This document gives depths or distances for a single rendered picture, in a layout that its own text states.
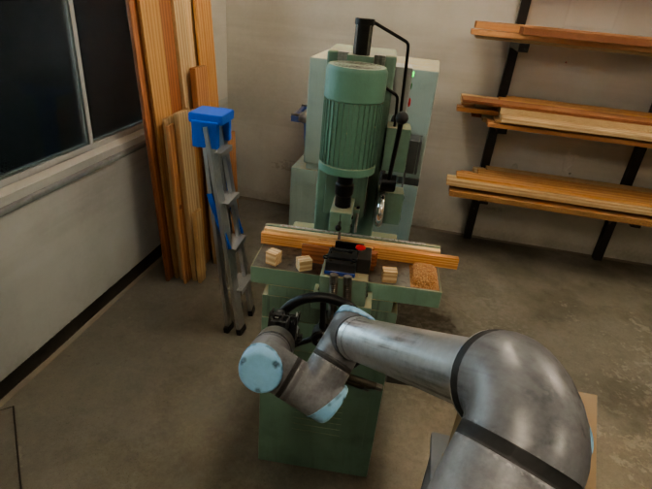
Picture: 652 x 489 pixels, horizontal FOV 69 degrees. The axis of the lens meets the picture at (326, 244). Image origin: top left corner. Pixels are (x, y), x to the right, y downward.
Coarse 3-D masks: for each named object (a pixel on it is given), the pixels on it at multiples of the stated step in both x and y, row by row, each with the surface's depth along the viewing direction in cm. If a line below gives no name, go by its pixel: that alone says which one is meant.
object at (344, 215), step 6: (336, 210) 152; (342, 210) 153; (348, 210) 153; (330, 216) 152; (336, 216) 152; (342, 216) 151; (348, 216) 151; (330, 222) 153; (336, 222) 152; (342, 222) 152; (348, 222) 152; (330, 228) 154; (342, 228) 153; (348, 228) 153
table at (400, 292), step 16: (256, 256) 156; (288, 256) 158; (256, 272) 151; (272, 272) 150; (288, 272) 150; (304, 272) 150; (320, 272) 151; (400, 272) 155; (304, 288) 152; (368, 288) 149; (384, 288) 148; (400, 288) 147; (416, 288) 147; (368, 304) 143; (416, 304) 149; (432, 304) 148
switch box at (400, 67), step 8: (400, 64) 164; (408, 64) 166; (400, 72) 159; (408, 72) 159; (400, 80) 161; (408, 80) 160; (400, 88) 162; (408, 88) 162; (392, 96) 163; (400, 96) 163; (408, 96) 163; (392, 104) 165; (392, 112) 166
